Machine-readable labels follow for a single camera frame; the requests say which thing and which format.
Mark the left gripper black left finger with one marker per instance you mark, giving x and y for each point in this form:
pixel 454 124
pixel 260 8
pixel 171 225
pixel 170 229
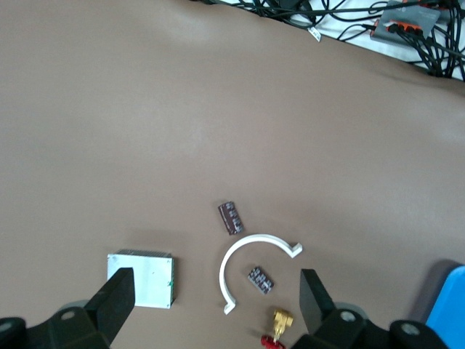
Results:
pixel 109 301

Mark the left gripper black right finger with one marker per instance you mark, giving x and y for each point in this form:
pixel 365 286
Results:
pixel 316 305

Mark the dark brown cylindrical capacitor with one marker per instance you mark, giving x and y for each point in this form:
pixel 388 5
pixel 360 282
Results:
pixel 230 218
pixel 261 280

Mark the grey metal power supply box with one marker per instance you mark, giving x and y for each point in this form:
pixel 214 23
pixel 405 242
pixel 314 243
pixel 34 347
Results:
pixel 152 272

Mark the white semicircular pipe clamp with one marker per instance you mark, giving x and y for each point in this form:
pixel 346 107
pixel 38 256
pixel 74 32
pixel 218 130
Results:
pixel 222 276

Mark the blue plastic tray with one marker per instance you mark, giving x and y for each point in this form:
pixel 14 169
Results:
pixel 450 301

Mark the grey hub with orange plugs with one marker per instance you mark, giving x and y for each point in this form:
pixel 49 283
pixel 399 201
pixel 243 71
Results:
pixel 410 16

